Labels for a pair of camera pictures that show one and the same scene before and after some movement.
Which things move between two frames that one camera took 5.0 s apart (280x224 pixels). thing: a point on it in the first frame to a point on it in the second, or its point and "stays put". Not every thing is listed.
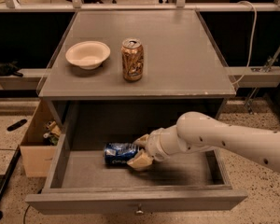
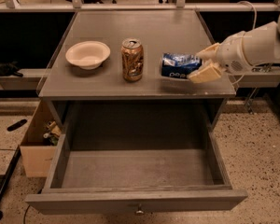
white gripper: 154,145 to 231,55
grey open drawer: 81,182 stays put
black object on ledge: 6,68 stays put
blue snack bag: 118,154 to 178,65
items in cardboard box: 52,132 stays put
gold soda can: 133,59 stays put
